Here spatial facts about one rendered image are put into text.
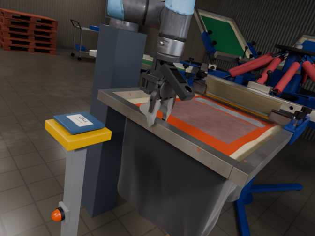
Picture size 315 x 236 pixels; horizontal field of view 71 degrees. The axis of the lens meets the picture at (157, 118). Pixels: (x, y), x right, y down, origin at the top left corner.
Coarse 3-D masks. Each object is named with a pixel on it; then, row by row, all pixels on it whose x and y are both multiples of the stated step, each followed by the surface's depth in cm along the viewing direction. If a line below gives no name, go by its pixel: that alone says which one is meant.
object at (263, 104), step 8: (208, 80) 118; (216, 80) 117; (208, 88) 119; (216, 88) 116; (224, 88) 113; (232, 88) 110; (240, 88) 109; (224, 96) 113; (232, 96) 110; (240, 96) 108; (248, 96) 105; (256, 96) 103; (248, 104) 106; (256, 104) 103; (264, 104) 101; (272, 104) 99; (280, 104) 97; (264, 112) 102
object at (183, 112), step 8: (200, 96) 121; (136, 104) 87; (176, 104) 98; (184, 104) 101; (192, 104) 103; (200, 104) 106; (224, 104) 116; (160, 112) 84; (176, 112) 88; (184, 112) 90; (192, 112) 93; (200, 112) 95; (208, 112) 97; (216, 112) 100; (168, 120) 79; (176, 120) 80; (184, 120) 82; (192, 120) 84
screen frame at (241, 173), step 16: (112, 96) 78; (128, 96) 90; (144, 96) 97; (128, 112) 73; (160, 128) 65; (176, 128) 65; (176, 144) 62; (192, 144) 58; (272, 144) 70; (208, 160) 56; (224, 160) 53; (256, 160) 57; (224, 176) 54; (240, 176) 51
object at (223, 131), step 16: (224, 112) 103; (240, 112) 109; (192, 128) 77; (208, 128) 80; (224, 128) 83; (240, 128) 87; (256, 128) 92; (208, 144) 68; (224, 144) 70; (240, 144) 73
